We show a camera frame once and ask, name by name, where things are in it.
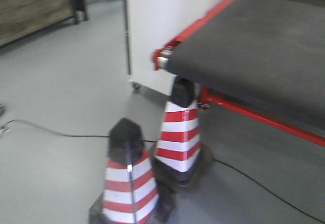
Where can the white cabinet on casters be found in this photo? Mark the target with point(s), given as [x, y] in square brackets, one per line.
[153, 23]

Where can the red white traffic cone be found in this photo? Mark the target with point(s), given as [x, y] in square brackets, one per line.
[131, 192]
[180, 159]

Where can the left red white traffic cone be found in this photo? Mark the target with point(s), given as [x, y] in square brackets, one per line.
[131, 192]

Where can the black conveyor belt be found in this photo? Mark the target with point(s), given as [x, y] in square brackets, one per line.
[254, 51]

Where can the right red white traffic cone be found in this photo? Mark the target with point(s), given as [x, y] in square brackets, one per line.
[180, 159]

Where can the wooden black framed bench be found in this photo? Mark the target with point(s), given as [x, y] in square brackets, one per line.
[22, 18]

